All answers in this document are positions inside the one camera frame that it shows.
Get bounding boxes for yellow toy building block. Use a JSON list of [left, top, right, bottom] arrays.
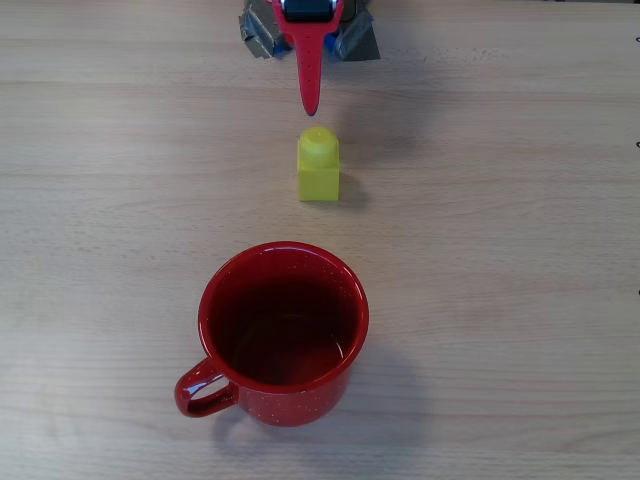
[[297, 125, 341, 203]]

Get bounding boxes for red enamel mug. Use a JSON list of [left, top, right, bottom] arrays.
[[173, 240, 370, 428]]

